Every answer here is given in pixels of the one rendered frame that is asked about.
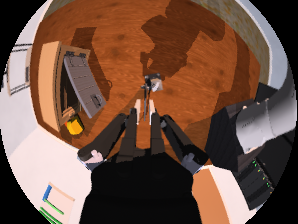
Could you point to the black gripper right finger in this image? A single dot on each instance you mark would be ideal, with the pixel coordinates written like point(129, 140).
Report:
point(190, 156)

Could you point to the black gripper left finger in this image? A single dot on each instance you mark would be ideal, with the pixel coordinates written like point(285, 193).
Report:
point(94, 153)

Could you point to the brown wooden cabinet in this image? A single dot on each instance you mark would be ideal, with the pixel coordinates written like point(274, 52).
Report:
point(77, 87)

